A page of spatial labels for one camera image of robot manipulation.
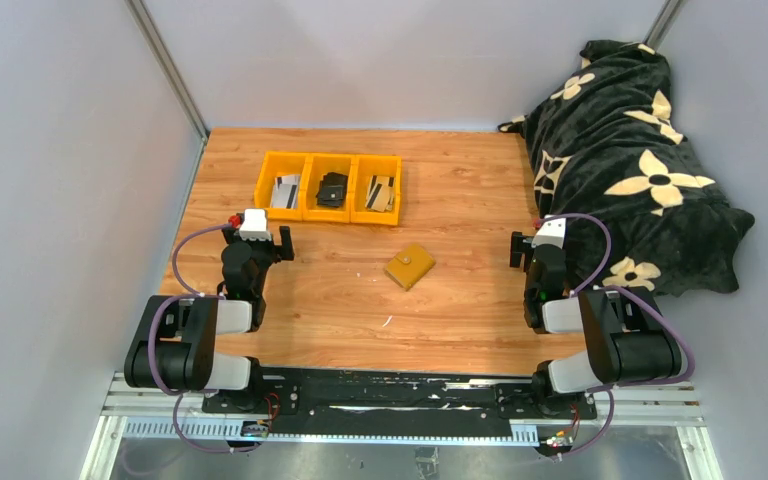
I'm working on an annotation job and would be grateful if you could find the yellow leather card holder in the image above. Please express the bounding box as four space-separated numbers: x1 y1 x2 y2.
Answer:
384 243 436 291

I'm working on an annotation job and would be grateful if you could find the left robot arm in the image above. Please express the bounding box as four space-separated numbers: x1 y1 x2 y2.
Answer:
123 224 295 413

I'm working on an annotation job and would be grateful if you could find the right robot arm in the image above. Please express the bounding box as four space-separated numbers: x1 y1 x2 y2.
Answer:
509 231 691 418

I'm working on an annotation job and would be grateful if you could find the white cards stack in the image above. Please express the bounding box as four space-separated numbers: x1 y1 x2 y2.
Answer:
270 174 301 210

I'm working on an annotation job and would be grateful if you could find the black cards stack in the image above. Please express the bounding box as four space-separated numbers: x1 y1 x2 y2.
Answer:
316 172 348 209

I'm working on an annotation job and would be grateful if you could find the gold cards stack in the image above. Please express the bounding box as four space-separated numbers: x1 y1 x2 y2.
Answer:
365 175 395 212

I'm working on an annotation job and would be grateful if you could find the black floral blanket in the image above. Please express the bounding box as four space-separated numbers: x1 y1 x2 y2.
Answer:
499 40 755 296

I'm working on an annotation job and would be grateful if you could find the right yellow bin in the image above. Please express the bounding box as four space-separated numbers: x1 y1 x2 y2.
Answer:
349 155 402 226

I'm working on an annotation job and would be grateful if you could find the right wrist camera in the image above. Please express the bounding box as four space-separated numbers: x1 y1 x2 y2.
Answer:
531 218 567 249

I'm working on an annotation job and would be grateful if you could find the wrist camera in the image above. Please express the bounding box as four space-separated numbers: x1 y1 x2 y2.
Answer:
237 208 273 242
531 218 567 249

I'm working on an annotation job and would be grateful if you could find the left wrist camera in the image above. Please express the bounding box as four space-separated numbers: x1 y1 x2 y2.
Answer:
237 208 273 242

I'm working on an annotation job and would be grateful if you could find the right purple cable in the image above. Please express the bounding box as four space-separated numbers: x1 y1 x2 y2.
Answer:
537 213 697 458

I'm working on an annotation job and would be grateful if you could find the purple cable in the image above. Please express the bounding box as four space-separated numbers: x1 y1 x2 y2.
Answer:
147 223 273 455
537 213 697 458

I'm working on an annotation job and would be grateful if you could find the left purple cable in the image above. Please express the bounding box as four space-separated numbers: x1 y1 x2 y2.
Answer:
147 223 273 455

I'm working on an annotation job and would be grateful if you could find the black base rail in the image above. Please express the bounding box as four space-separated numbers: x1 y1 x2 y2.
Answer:
201 367 596 438

